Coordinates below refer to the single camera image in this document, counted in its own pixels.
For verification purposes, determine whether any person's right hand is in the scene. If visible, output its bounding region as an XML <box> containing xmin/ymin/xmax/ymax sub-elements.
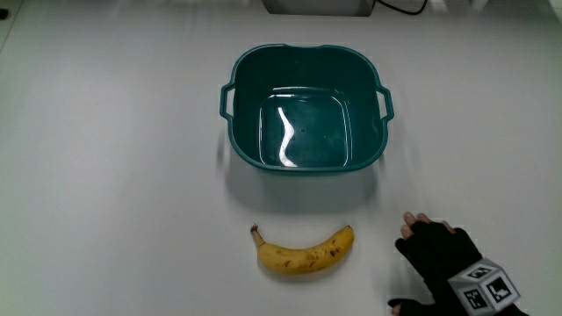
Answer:
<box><xmin>387</xmin><ymin>212</ymin><xmax>530</xmax><ymax>316</ymax></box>

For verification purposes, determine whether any yellow banana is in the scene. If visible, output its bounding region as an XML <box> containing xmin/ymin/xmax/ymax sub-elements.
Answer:
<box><xmin>249</xmin><ymin>224</ymin><xmax>356</xmax><ymax>276</ymax></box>

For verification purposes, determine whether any white desk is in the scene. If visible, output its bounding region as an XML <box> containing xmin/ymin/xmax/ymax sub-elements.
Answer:
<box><xmin>0</xmin><ymin>0</ymin><xmax>562</xmax><ymax>316</ymax></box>

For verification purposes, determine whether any teal plastic basin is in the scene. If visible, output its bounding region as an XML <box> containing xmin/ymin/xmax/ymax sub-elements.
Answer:
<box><xmin>219</xmin><ymin>43</ymin><xmax>395</xmax><ymax>176</ymax></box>

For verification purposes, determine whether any grey box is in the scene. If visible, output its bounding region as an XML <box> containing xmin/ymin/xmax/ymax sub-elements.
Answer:
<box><xmin>261</xmin><ymin>0</ymin><xmax>377</xmax><ymax>18</ymax></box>

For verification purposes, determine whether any black cable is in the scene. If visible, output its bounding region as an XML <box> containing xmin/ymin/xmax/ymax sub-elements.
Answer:
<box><xmin>376</xmin><ymin>0</ymin><xmax>429</xmax><ymax>17</ymax></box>

